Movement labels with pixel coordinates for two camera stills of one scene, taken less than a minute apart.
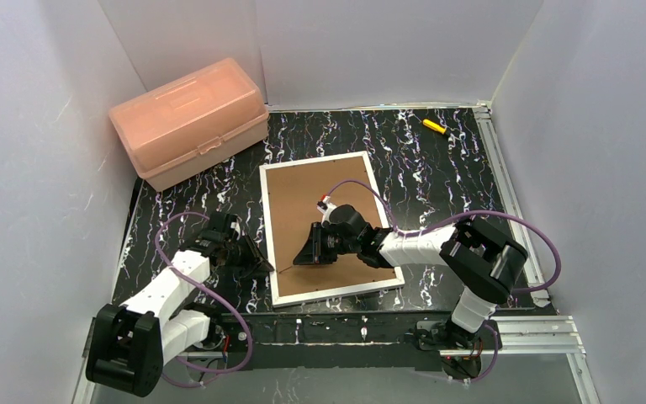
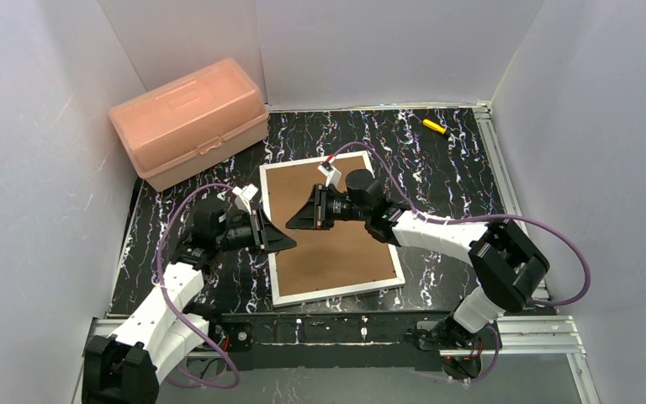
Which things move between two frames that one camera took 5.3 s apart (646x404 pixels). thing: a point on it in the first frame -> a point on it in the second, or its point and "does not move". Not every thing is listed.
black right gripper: (319, 245) -> (321, 206)
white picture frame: (289, 193) does not move
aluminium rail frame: (536, 335) does not move
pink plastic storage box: (193, 124) does not move
